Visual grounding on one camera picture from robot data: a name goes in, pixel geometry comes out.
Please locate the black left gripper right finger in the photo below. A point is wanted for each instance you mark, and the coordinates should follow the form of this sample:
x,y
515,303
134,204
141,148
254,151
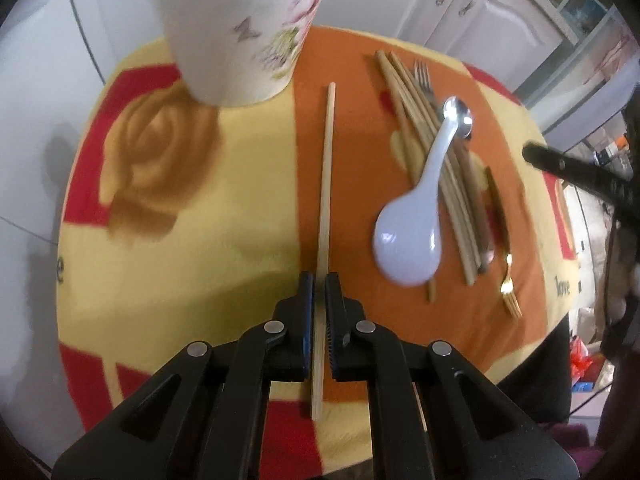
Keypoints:
x,y
433,414

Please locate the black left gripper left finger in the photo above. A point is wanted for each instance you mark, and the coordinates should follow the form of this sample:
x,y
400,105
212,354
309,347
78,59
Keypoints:
x,y
202,415

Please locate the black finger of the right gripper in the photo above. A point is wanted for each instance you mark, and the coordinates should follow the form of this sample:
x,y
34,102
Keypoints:
x,y
621,193

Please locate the gold fork dark handle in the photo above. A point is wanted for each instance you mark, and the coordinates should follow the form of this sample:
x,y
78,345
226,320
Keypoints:
x,y
507,289

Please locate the white ceramic soup spoon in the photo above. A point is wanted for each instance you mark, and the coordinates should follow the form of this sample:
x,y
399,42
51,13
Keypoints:
x,y
407,245

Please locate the silver metal spoon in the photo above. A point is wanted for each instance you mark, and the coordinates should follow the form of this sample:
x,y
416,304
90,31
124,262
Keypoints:
x,y
462,114

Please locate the wooden chopstick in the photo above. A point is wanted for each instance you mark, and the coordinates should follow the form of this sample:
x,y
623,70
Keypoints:
x,y
427,122
407,239
415,168
322,264

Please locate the white kitchen cabinet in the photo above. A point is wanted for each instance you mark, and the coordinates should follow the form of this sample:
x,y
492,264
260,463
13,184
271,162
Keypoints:
x,y
74,45

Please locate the yellow orange rose tablecloth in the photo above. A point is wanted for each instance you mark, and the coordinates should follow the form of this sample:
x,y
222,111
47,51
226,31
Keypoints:
x,y
182,223

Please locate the white floral cup teal interior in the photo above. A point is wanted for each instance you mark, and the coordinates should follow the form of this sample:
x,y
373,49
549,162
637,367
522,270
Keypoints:
x,y
236,52

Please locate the silver fork wooden handle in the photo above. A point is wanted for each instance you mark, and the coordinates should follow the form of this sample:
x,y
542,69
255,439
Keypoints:
x,y
423,78

